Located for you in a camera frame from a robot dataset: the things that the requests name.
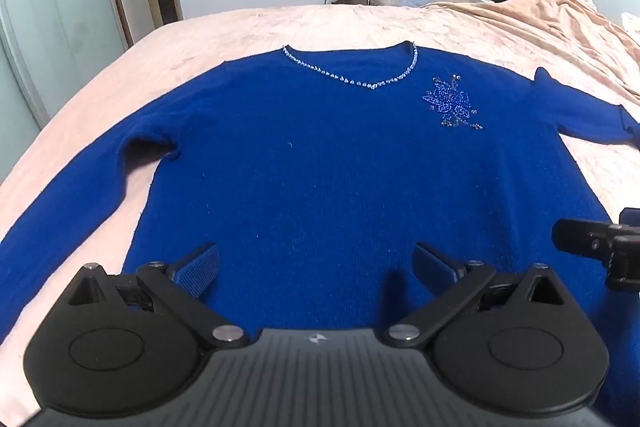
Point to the frosted glass door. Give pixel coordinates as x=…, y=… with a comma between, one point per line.
x=45, y=7

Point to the orange bed sheet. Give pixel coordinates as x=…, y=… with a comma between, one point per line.
x=555, y=27

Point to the pink bed blanket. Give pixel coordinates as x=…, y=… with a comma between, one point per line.
x=65, y=147

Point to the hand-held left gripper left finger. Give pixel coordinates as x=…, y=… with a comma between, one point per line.
x=200, y=271

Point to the blue beaded sweater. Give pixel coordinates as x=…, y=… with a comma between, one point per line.
x=330, y=187

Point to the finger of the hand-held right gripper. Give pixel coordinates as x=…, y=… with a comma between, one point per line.
x=582, y=237

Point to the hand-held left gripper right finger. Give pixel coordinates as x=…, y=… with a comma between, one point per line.
x=429, y=265

